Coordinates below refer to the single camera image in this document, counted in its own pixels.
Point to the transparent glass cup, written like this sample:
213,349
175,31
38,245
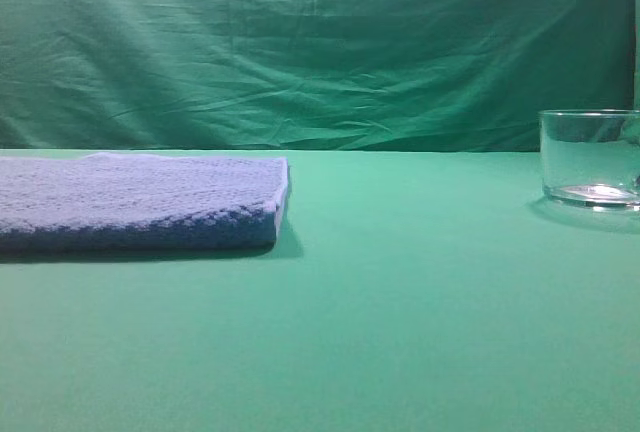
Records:
590,158

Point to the folded blue towel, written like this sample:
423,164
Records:
109,201

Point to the green backdrop cloth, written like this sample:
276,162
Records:
375,75

